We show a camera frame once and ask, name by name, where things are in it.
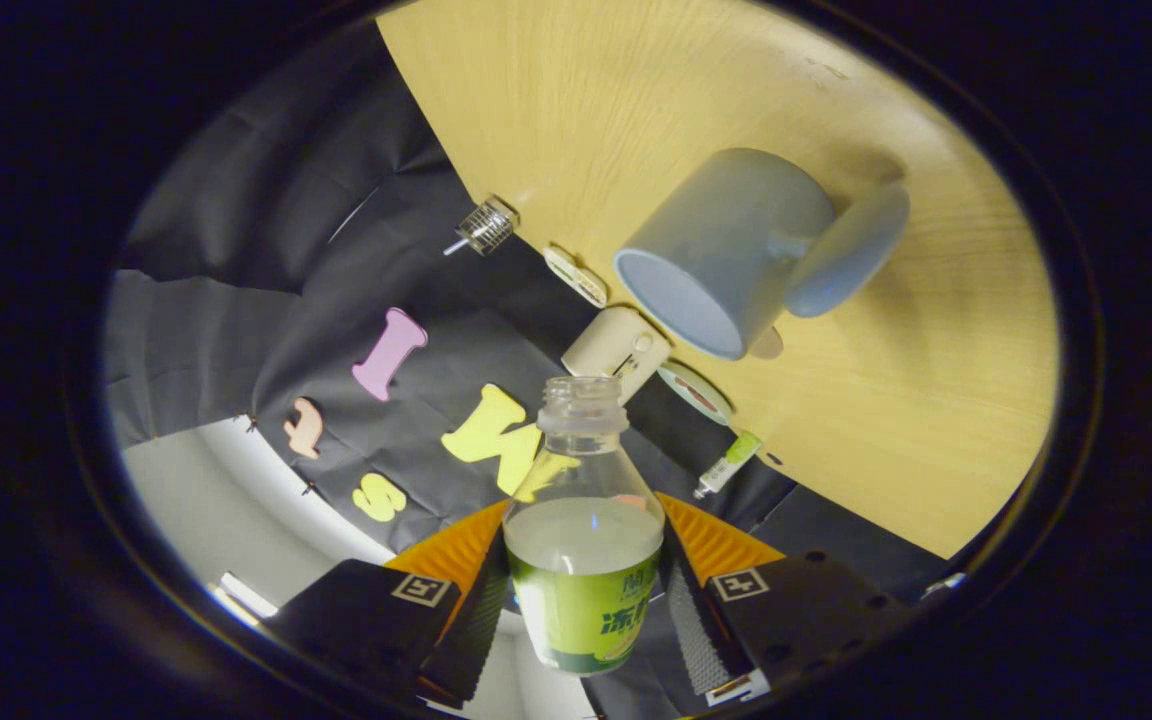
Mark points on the ceiling light panel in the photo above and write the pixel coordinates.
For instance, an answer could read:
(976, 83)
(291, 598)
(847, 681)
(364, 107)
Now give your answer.
(248, 597)

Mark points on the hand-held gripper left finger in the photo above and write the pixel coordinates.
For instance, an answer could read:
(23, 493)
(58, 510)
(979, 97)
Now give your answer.
(476, 610)

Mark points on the slim white bottle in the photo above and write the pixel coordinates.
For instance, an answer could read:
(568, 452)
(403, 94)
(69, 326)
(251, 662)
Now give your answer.
(731, 463)

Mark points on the grey cup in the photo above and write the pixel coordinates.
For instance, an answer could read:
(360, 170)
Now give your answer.
(726, 230)

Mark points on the green label juice bottle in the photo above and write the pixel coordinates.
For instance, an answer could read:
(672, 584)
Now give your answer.
(586, 610)

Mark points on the white divided tray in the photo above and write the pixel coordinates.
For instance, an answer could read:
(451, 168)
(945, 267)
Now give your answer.
(576, 276)

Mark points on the wooden table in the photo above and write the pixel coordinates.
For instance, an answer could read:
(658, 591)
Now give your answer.
(586, 100)

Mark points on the white toaster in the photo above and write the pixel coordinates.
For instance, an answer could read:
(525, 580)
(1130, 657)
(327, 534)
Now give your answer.
(606, 345)

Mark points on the pale green plate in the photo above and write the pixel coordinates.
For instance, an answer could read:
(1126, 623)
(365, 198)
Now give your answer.
(691, 390)

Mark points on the white straw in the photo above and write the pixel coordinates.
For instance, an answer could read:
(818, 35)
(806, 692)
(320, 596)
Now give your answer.
(456, 247)

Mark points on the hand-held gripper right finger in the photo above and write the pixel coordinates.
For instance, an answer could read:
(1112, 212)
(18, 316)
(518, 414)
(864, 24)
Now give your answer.
(696, 630)

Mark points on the round brown coaster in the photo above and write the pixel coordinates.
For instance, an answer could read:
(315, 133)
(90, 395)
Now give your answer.
(769, 346)

